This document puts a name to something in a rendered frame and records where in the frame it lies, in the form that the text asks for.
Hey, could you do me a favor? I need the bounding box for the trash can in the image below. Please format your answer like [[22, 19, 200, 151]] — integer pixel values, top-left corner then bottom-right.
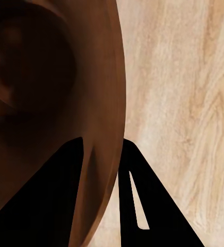
[[0, 0, 126, 247]]

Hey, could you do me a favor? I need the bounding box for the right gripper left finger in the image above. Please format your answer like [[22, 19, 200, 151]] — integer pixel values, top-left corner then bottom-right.
[[0, 137, 84, 247]]

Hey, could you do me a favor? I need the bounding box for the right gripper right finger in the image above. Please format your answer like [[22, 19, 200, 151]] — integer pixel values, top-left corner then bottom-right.
[[117, 138, 205, 247]]

